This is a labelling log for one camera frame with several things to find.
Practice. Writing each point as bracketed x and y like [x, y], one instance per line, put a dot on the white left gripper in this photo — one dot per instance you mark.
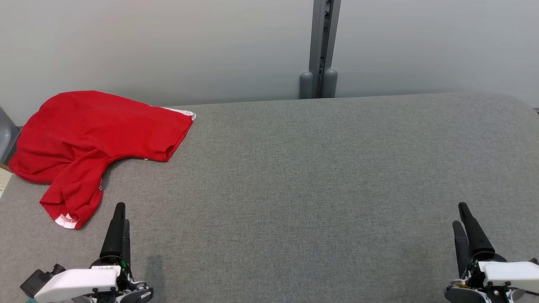
[76, 283]

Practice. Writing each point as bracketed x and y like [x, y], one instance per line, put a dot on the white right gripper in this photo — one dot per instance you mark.
[509, 273]

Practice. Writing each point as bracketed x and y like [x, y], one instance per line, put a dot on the grey cylindrical post foot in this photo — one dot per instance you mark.
[330, 84]
[306, 86]

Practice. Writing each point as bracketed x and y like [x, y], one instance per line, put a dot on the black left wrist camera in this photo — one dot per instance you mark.
[40, 280]

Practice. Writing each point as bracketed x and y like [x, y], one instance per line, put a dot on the beige woven basket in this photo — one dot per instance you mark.
[4, 179]

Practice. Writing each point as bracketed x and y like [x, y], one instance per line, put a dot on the grey vertical partition post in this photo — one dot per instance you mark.
[323, 42]

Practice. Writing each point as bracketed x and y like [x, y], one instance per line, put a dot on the red shorts with white stripe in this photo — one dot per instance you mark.
[92, 130]

